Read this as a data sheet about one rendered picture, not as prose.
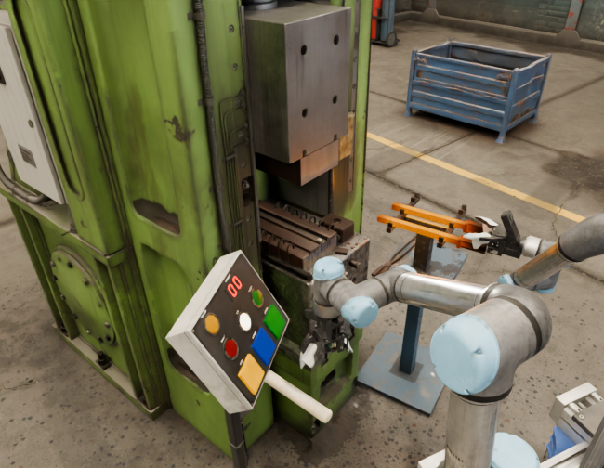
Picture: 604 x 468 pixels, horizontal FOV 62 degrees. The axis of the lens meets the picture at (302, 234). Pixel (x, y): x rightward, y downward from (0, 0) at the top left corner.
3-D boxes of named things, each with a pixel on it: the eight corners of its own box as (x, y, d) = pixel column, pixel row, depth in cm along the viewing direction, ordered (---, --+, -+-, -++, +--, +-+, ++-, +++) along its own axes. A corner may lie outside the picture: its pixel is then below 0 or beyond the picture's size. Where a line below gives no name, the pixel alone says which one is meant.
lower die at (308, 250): (336, 248, 192) (336, 229, 188) (303, 274, 180) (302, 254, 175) (257, 214, 215) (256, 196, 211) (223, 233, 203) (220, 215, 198)
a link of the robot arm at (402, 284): (577, 278, 86) (395, 253, 129) (535, 301, 81) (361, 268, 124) (586, 339, 88) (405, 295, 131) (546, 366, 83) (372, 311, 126)
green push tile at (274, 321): (286, 322, 150) (273, 303, 148) (279, 339, 144) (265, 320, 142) (281, 323, 151) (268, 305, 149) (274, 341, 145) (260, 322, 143)
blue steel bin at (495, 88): (538, 122, 542) (554, 53, 502) (502, 144, 495) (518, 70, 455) (441, 98, 613) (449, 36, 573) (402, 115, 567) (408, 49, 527)
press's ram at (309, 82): (361, 126, 176) (368, 3, 154) (289, 164, 152) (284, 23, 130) (273, 102, 199) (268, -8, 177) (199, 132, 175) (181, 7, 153)
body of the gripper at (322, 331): (322, 360, 133) (323, 327, 126) (309, 339, 139) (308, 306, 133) (348, 351, 135) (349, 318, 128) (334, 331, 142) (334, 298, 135)
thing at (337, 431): (397, 404, 241) (397, 402, 241) (322, 496, 205) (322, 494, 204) (331, 365, 263) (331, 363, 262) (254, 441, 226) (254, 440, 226)
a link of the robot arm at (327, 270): (325, 279, 118) (306, 260, 124) (325, 313, 124) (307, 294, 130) (352, 267, 121) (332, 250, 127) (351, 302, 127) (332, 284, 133)
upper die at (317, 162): (338, 164, 173) (338, 138, 168) (301, 186, 160) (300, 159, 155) (251, 136, 196) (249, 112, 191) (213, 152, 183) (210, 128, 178)
